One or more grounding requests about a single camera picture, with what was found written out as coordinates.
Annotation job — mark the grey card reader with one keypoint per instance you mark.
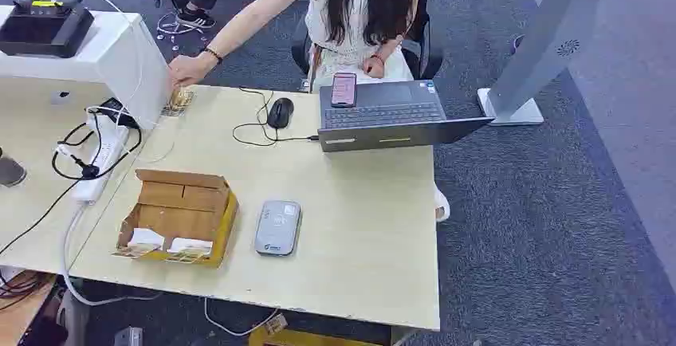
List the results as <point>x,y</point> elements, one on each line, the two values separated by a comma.
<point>278,227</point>

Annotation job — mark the person's right hand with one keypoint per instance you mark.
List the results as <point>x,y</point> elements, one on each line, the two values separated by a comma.
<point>187,69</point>

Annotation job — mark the smartphone with pink screen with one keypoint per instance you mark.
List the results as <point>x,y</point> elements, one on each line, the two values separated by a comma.
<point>344,90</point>

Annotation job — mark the silver chair base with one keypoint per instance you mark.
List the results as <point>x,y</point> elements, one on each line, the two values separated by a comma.
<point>174,28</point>

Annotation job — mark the wooden shelf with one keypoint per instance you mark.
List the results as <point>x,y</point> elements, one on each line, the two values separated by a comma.
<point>18,309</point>

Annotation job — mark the white shoe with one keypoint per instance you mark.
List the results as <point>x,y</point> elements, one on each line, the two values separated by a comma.
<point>442,207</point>

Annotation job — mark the small card on floor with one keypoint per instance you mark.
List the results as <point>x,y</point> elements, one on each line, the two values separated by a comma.
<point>275,324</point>

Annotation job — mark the black office chair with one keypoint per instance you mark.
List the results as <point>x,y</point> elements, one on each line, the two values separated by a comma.
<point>425,56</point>

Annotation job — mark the white cabinet box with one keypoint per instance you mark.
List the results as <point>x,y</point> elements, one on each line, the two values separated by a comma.
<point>116,63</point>

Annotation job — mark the black power adapter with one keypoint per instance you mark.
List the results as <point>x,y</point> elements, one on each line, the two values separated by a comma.
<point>117,111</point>

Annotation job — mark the seated person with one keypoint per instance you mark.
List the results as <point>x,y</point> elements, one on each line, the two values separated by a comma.
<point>343,42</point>

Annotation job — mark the brown open card box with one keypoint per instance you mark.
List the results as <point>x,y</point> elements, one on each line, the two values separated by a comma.
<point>177,209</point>

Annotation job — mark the black computer mouse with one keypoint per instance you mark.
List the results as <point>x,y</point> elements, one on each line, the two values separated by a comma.
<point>280,113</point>

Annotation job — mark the person's left hand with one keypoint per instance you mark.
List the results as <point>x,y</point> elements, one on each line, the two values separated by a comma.
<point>373,67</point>

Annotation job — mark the white card with print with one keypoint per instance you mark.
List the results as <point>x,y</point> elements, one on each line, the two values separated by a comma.
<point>189,248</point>
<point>143,240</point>

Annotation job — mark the white power strip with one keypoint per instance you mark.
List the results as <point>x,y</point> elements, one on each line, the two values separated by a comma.
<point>103,156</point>

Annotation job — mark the yellow frame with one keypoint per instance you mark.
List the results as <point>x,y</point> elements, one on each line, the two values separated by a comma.
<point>295,339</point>

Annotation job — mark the black router with antennas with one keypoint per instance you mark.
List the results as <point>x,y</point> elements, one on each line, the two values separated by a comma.
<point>45,29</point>

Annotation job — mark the grey laptop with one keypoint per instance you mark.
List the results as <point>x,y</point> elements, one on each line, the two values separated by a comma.
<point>391,116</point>

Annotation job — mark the dark round object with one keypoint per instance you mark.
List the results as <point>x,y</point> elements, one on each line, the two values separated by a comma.
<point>9,172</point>

